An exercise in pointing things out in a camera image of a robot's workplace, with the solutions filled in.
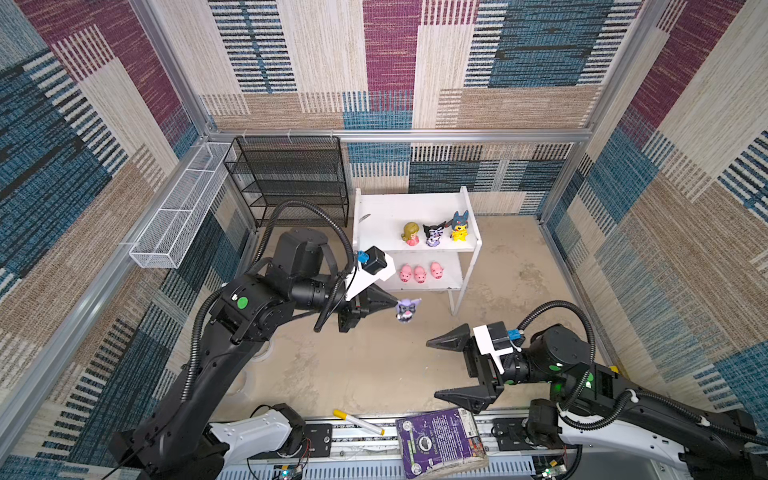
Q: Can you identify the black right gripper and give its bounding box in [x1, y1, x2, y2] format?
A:
[426, 322, 556, 412]

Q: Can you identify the purple toy figure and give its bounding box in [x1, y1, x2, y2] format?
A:
[395, 298, 422, 323]

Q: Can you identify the pink pig toy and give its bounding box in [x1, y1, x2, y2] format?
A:
[413, 266, 427, 284]
[430, 262, 444, 279]
[399, 264, 413, 283]

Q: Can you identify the doll toy figure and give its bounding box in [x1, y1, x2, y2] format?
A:
[401, 222, 420, 246]

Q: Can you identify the black purple Kuromi figurine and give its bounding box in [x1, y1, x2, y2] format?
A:
[423, 222, 447, 248]

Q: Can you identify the yellow toy figure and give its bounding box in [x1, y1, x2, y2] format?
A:
[450, 210, 469, 242]

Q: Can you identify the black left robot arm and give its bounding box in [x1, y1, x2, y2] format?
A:
[109, 228, 398, 479]

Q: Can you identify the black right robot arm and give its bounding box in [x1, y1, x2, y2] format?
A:
[426, 322, 767, 479]

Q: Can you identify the white two-tier shelf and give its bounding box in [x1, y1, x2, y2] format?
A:
[353, 186, 483, 316]

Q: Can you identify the purple toy package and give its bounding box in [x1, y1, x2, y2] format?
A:
[395, 408, 489, 479]

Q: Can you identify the yellow white marker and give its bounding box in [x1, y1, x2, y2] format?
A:
[333, 409, 385, 436]

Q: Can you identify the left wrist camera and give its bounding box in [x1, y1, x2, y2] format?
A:
[345, 246, 396, 301]

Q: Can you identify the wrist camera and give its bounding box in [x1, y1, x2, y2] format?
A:
[472, 322, 524, 375]
[345, 246, 396, 301]

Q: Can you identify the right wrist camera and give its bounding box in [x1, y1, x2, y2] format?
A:
[472, 322, 524, 375]

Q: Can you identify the black wire mesh shelf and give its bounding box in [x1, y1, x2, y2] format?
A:
[223, 136, 350, 227]

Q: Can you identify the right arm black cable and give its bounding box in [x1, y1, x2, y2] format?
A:
[515, 299, 768, 448]

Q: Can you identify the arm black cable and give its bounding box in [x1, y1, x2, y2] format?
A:
[179, 199, 356, 403]
[515, 299, 768, 448]

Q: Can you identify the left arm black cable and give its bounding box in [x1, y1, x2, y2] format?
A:
[179, 199, 356, 403]

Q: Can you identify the white wire mesh basket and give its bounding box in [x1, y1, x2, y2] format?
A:
[129, 142, 230, 269]

